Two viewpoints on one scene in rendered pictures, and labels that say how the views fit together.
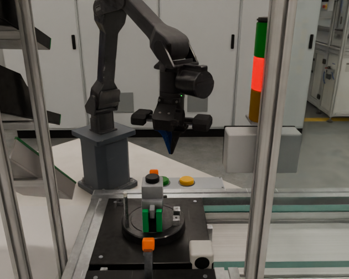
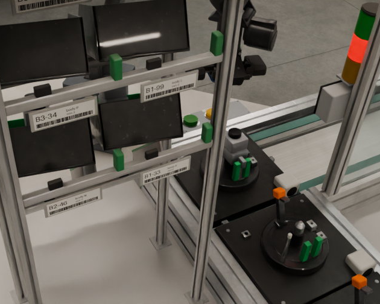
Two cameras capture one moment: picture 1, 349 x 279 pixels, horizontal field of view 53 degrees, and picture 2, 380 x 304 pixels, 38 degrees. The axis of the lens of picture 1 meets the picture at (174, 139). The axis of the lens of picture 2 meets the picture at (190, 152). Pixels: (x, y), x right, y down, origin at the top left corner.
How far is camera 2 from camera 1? 0.78 m
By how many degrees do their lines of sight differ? 33
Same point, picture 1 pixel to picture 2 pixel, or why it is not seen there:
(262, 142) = (362, 100)
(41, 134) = not seen: hidden behind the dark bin
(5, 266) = (93, 251)
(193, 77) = (267, 35)
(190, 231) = (262, 167)
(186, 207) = not seen: hidden behind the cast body
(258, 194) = (350, 134)
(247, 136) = (345, 95)
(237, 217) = (275, 139)
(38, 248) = (105, 225)
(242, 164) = (337, 114)
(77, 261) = (194, 223)
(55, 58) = not seen: outside the picture
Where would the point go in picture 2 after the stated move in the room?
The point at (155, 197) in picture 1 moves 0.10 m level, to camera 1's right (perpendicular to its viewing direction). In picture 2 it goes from (242, 149) to (278, 138)
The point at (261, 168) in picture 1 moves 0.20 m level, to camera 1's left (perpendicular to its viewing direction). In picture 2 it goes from (356, 117) to (277, 142)
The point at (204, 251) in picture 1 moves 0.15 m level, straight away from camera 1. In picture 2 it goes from (292, 182) to (262, 142)
